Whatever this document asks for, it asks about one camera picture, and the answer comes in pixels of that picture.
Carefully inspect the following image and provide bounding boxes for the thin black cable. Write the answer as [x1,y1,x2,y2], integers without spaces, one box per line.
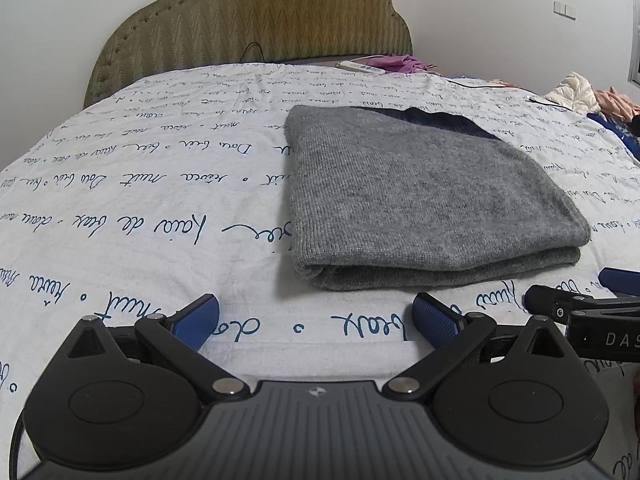
[447,77,576,108]

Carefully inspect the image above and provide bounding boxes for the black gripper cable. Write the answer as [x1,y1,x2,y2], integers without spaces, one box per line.
[9,400,36,480]

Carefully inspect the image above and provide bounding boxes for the white jacket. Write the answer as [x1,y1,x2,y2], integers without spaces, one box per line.
[544,71,603,111]

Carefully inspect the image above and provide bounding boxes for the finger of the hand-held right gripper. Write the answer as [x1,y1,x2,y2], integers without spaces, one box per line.
[598,267,640,295]
[523,284,640,318]

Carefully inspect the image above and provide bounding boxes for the white script-printed blanket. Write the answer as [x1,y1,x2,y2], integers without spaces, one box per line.
[0,62,640,480]

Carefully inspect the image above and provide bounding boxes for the olive padded headboard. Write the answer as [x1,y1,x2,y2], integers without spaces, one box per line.
[84,0,414,110]

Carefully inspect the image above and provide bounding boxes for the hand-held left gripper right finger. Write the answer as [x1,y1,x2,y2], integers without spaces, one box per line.
[382,291,576,403]

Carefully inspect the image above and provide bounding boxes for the blue clothing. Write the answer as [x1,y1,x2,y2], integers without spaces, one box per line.
[587,112,640,153]

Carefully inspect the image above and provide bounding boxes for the purple cloth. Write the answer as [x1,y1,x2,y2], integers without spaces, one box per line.
[365,54,431,74]

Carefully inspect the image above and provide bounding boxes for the dark framed window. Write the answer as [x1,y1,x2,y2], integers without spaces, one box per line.
[628,20,640,86]

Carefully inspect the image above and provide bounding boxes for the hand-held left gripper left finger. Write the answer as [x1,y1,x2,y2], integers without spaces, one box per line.
[66,294,251,403]

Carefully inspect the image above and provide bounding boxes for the grey sweater with navy sleeves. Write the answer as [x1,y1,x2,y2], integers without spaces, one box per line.
[285,104,592,292]

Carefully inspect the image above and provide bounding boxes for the pink clothes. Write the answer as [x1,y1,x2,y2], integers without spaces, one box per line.
[592,86,640,121]

